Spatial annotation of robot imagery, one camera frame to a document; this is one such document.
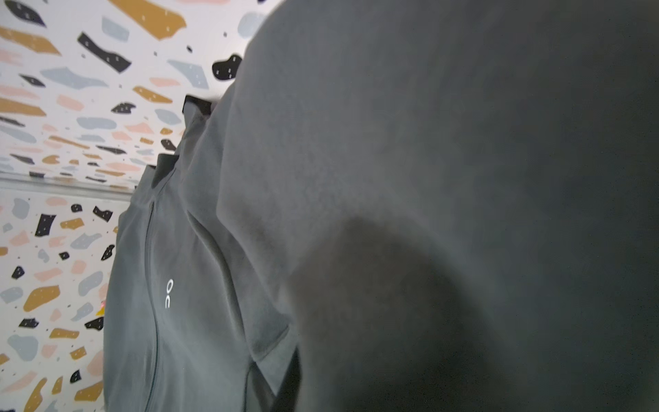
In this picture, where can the dark grey jacket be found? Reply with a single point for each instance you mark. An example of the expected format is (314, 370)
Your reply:
(404, 206)

